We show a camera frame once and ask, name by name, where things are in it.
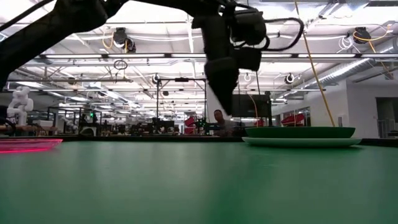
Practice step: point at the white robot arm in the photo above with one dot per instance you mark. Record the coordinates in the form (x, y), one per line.
(20, 105)

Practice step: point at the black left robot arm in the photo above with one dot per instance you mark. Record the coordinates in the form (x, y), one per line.
(46, 31)

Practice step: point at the black camera stand frame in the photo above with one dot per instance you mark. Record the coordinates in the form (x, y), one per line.
(157, 99)

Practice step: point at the dark green plastic plate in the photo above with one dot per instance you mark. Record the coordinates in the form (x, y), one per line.
(298, 132)

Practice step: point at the clear pink plastic plate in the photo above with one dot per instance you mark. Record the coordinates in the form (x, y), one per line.
(25, 145)

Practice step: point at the large pale grey plate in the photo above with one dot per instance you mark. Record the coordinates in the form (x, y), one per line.
(298, 142)

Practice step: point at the green table mat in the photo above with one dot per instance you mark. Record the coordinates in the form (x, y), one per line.
(199, 186)

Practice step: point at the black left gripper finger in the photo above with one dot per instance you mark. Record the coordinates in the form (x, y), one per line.
(231, 77)
(216, 77)

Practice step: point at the red storage bins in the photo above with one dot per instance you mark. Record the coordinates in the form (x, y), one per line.
(293, 119)

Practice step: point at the person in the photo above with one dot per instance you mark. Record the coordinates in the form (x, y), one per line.
(222, 123)

